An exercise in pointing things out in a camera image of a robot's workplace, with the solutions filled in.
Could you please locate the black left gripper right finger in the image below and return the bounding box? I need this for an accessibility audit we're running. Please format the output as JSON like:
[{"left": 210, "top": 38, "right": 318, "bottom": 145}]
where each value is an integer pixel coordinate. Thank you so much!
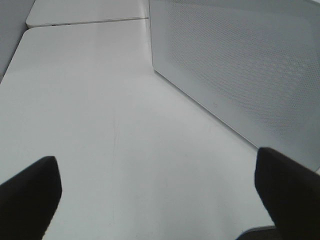
[{"left": 254, "top": 147, "right": 320, "bottom": 240}]

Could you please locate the white microwave door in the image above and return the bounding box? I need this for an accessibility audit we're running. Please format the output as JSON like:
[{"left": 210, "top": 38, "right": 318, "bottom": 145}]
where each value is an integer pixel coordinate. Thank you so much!
[{"left": 149, "top": 0, "right": 320, "bottom": 172}]

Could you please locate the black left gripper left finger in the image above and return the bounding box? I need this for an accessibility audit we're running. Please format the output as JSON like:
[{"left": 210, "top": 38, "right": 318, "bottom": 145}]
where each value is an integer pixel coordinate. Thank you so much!
[{"left": 0, "top": 156, "right": 62, "bottom": 240}]

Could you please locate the white microwave oven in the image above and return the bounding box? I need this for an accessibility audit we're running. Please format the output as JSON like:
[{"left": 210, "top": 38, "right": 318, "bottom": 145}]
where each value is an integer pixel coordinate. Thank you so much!
[{"left": 148, "top": 0, "right": 320, "bottom": 173}]

